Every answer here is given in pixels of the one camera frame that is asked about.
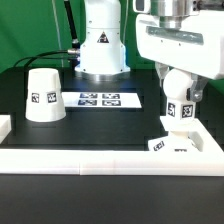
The white L-shaped fence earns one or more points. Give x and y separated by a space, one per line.
206 160

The white block at left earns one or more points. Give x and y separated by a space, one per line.
5 126

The white lamp base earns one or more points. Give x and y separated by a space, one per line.
175 141

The white lamp shade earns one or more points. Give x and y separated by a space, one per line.
44 99

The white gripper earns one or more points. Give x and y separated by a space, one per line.
198 47

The white marker sheet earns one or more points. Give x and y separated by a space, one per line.
101 100

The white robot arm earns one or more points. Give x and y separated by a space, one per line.
103 54

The white lamp bulb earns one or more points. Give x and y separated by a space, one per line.
176 85

